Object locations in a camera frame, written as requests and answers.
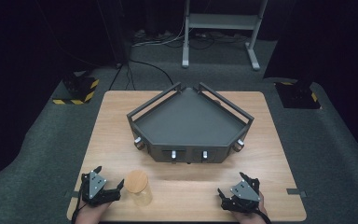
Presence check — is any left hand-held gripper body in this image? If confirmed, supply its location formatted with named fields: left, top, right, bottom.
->
left=79, top=170, right=122, bottom=207

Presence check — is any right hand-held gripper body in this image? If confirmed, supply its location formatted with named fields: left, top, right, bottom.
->
left=225, top=177, right=261, bottom=215

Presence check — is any glass jar with wooden lid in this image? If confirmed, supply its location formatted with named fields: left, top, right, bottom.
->
left=123, top=169, right=154, bottom=207

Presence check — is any dark grey corner shelf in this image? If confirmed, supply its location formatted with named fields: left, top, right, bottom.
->
left=126, top=81, right=255, bottom=165

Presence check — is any person's right hand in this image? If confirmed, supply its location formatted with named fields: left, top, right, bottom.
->
left=229, top=191, right=268, bottom=224

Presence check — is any person's left hand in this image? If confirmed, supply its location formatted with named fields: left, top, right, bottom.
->
left=74, top=200, right=114, bottom=224

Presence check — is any black block with striped base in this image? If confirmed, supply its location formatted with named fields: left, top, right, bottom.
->
left=51, top=72, right=101, bottom=106
left=273, top=77, right=322, bottom=110

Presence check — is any grey metal stand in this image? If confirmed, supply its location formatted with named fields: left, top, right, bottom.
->
left=181, top=0, right=269, bottom=71

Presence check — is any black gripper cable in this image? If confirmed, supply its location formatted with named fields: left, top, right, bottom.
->
left=70, top=185, right=86, bottom=224
left=253, top=208, right=273, bottom=224

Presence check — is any black floor cable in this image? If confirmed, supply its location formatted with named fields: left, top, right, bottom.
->
left=129, top=59, right=175, bottom=87
left=107, top=63, right=137, bottom=91

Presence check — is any white floor cable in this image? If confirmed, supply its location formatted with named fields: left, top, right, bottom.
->
left=131, top=15, right=188, bottom=49

